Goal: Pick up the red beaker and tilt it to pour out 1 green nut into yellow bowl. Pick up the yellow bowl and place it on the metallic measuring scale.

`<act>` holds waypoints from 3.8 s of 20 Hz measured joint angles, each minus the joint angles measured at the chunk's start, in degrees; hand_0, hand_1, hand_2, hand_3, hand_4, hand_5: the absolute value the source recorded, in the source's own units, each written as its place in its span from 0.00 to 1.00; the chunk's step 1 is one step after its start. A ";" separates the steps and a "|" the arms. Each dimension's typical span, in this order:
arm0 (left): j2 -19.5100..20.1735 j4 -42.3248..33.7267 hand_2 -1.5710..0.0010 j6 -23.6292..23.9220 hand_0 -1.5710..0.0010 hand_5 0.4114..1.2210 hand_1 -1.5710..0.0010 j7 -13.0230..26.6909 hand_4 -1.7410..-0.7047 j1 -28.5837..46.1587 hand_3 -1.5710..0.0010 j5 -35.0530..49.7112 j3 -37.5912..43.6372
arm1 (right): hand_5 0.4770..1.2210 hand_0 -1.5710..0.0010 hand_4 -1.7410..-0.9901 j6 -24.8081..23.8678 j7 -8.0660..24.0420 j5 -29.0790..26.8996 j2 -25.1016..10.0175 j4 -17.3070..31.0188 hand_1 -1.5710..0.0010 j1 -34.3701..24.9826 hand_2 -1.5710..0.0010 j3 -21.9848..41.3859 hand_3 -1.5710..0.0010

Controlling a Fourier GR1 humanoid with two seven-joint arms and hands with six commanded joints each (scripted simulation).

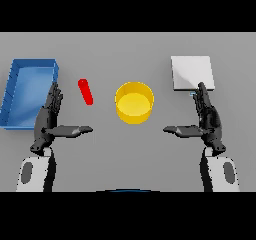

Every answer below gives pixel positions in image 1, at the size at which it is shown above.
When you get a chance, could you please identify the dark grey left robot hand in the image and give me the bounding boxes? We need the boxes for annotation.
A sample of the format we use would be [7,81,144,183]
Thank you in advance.
[29,81,94,156]

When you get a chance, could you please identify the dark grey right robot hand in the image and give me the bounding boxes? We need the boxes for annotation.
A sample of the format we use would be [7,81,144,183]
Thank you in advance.
[162,81,227,157]

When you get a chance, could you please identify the red beaker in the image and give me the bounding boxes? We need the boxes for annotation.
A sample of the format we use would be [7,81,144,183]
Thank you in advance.
[77,78,95,107]

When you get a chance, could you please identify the pale square measuring scale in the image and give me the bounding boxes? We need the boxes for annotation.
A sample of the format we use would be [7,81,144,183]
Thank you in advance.
[170,55,216,93]

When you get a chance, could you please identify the yellow round bowl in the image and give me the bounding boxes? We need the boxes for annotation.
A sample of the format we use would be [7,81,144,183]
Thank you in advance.
[114,81,155,125]

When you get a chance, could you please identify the blue rectangular tray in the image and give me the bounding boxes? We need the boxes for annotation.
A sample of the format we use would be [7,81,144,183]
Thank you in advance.
[0,58,60,131]

